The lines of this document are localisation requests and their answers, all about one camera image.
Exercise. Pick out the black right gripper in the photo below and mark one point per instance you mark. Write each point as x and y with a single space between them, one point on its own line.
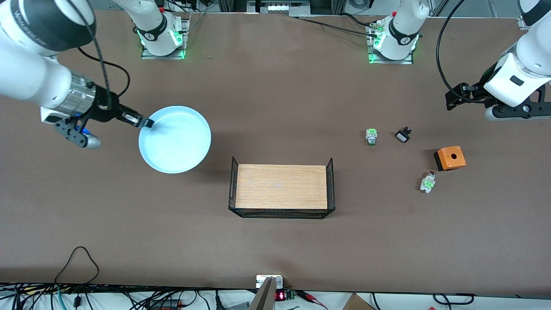
104 111

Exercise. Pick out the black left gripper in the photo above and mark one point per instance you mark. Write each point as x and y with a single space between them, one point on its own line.
476 94

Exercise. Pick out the light blue round plate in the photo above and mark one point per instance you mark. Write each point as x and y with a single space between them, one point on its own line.
176 142

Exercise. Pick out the green white switch module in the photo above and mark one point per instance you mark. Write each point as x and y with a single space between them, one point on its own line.
428 184

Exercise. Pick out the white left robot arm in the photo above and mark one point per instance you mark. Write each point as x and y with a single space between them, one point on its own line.
404 26

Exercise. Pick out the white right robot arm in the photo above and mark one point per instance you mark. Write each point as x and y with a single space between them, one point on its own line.
26 77

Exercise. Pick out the black orange power adapter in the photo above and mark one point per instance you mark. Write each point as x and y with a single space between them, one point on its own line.
168 305

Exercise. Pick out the grey metal bar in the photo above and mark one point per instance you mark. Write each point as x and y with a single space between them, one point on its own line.
264 297

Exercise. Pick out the red digit display module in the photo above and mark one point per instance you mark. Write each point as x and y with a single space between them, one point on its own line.
280 296

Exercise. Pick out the brown cardboard piece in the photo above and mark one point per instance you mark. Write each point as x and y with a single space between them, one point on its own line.
357 303

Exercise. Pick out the orange button enclosure box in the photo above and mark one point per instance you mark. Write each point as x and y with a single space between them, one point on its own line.
451 158

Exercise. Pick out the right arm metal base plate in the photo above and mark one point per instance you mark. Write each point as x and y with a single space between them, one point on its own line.
165 57

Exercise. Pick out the small black white switch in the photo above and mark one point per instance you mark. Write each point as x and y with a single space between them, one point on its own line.
402 137

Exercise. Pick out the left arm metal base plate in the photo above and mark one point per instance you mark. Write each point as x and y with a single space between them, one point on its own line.
389 62

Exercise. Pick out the green push button switch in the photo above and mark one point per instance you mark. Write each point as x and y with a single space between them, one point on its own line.
371 136

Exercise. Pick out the long aluminium profile rail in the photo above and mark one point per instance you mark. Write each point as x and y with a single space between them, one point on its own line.
522 23

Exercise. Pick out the metal frame with white lights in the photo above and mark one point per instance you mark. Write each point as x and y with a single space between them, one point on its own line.
277 7

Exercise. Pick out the small silver metal bracket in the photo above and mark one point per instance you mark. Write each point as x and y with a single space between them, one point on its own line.
260 282

